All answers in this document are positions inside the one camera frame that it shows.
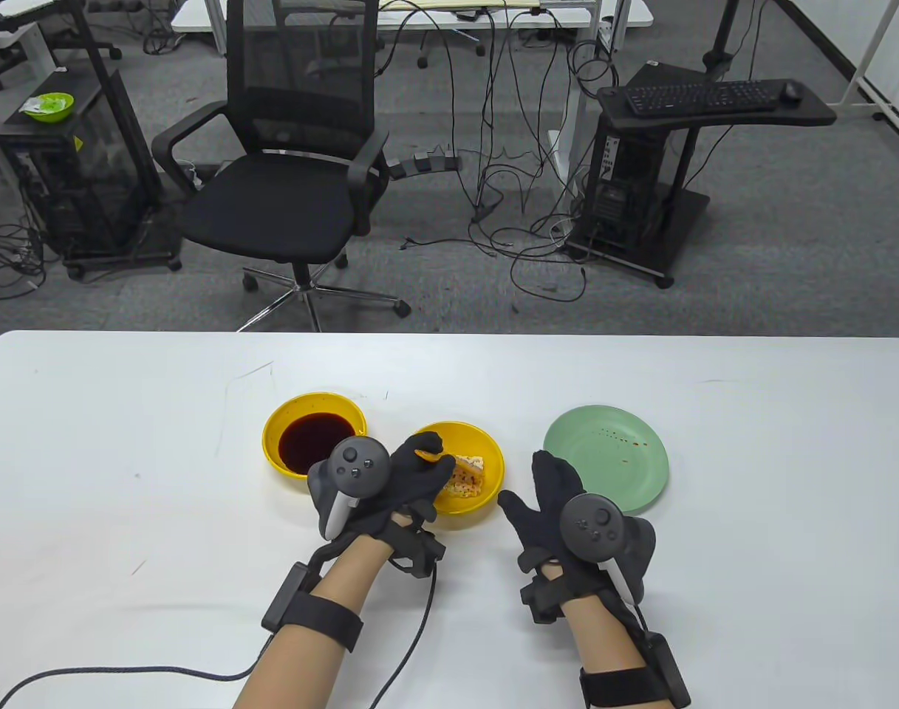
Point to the small green bowl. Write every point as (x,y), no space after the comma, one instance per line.
(50,107)

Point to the black rolling cart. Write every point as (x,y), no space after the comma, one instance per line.
(94,185)

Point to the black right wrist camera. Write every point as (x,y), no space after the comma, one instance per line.
(544,598)

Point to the grey hand controller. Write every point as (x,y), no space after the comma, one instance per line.
(593,528)
(357,465)

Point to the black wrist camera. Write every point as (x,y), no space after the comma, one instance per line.
(419,550)
(544,598)

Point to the person's left forearm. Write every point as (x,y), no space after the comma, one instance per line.
(323,613)

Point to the grey left hand controller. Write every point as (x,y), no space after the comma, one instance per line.
(357,465)

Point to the person's left hand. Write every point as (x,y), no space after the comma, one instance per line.
(401,491)

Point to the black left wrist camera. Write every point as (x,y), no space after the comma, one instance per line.
(419,550)

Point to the black computer mouse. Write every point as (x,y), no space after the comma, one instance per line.
(792,91)

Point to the green plate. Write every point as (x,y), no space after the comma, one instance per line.
(612,454)

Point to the person's right forearm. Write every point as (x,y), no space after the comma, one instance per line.
(612,650)

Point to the dark brown sauce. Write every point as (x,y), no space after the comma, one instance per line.
(312,439)

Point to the white metal frame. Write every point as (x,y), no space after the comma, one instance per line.
(874,59)

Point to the person's left fingers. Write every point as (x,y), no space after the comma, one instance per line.
(419,480)

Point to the dark office chair base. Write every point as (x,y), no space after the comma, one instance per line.
(21,44)

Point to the grey right hand controller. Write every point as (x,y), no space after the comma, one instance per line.
(593,528)

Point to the yellow bowl with sauce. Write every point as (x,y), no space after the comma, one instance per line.
(275,432)

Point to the black computer tower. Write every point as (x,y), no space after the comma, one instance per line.
(630,177)

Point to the person's right thumb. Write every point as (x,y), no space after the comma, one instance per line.
(515,513)

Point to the person's right hand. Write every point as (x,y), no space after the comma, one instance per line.
(549,528)

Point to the pale crumbly food piece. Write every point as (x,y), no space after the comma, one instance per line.
(467,480)

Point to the black keyboard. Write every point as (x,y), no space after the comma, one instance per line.
(704,96)

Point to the black rolling computer stand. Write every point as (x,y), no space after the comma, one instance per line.
(641,214)

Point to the yellow bowl with food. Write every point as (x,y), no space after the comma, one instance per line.
(486,484)

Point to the white desk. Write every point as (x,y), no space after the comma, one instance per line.
(419,16)

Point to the orange food piece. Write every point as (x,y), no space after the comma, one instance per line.
(433,456)

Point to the black power strip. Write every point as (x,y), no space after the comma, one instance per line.
(423,162)

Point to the black mesh office chair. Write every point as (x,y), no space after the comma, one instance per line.
(286,199)

